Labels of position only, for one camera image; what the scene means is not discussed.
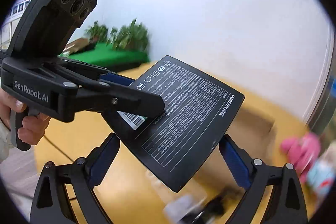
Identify black UGREEN product box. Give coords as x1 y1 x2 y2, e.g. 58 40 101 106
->
103 55 245 193

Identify person left hand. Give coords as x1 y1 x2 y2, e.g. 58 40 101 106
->
1 89 51 145

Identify light blue plush toy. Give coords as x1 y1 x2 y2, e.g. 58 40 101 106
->
306 149 335 198

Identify green potted plants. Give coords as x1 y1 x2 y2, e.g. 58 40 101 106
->
85 19 150 52

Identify pink bear plush toy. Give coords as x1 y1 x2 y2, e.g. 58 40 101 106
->
280 132 321 183

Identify brown cardboard box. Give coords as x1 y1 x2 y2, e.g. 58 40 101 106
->
227 107 276 160

